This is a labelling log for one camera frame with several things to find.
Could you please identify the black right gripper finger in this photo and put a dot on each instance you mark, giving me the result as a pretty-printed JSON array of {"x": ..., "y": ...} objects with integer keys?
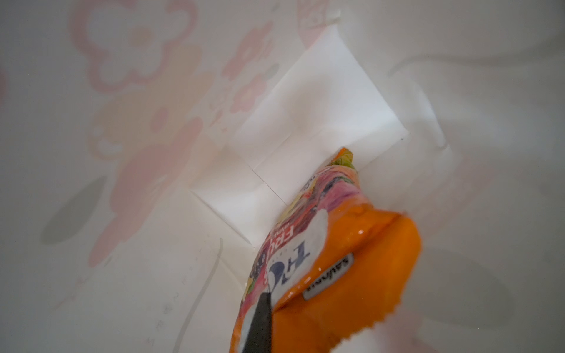
[{"x": 259, "y": 335}]

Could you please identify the orange candy bag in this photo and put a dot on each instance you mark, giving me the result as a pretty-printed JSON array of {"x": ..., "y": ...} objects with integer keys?
[{"x": 334, "y": 264}]

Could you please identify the white paper bag red print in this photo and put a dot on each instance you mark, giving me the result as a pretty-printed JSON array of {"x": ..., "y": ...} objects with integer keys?
[{"x": 148, "y": 148}]

